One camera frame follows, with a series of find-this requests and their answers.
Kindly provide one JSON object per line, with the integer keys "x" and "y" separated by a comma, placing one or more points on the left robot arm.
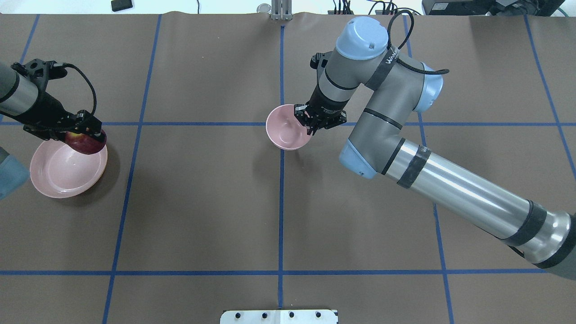
{"x": 24, "y": 98}

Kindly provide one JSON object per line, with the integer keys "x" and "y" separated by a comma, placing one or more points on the white camera mast base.
{"x": 301, "y": 316}

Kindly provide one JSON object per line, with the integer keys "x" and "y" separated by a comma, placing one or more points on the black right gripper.
{"x": 325, "y": 102}

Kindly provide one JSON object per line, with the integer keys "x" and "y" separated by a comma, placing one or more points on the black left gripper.
{"x": 48, "y": 111}

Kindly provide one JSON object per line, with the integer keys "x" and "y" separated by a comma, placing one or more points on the small black square device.
{"x": 119, "y": 5}

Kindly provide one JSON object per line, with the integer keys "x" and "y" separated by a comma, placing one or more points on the pink bowl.
{"x": 284, "y": 130}

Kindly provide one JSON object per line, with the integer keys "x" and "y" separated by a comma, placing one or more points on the pink plate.
{"x": 58, "y": 171}

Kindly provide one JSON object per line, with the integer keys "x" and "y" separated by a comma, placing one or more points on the red apple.
{"x": 85, "y": 144}

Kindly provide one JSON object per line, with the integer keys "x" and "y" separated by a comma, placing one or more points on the aluminium frame post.
{"x": 281, "y": 10}

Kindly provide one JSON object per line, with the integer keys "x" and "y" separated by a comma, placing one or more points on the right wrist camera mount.
{"x": 319, "y": 60}

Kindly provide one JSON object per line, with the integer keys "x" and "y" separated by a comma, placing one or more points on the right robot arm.
{"x": 461, "y": 115}

